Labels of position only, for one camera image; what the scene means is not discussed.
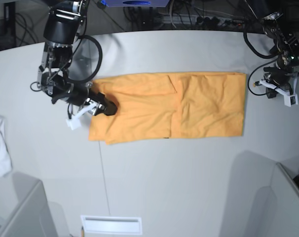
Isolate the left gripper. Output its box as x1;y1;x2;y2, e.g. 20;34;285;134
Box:
263;67;299;99

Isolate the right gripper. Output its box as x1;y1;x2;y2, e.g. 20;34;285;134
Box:
50;82;117;116

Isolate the orange T-shirt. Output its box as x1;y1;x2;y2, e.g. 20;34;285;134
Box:
88;72;246;145

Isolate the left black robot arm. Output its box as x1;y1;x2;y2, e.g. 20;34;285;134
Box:
243;12;299;107

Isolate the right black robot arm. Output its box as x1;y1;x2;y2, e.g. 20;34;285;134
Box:
34;0;117;116

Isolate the white power strip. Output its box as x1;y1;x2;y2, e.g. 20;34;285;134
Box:
159;14;239;25

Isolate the blue grey device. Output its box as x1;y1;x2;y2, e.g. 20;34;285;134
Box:
102;0;169;7

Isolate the grey right partition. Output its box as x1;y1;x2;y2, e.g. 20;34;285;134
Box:
244;163;299;237

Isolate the grey partition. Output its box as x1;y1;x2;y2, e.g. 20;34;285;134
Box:
244;163;299;237
0;172;58;237

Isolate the white table slot plate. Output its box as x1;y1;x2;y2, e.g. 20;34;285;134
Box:
80;215;143;236

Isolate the grey left partition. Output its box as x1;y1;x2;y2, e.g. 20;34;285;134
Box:
0;172;58;237

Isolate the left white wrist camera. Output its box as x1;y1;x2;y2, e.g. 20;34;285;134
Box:
253;78;299;107

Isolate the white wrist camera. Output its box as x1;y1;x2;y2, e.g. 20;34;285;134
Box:
253;78;299;107
66;102;100;130

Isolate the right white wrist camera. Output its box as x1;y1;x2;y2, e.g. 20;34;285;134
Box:
66;102;100;130

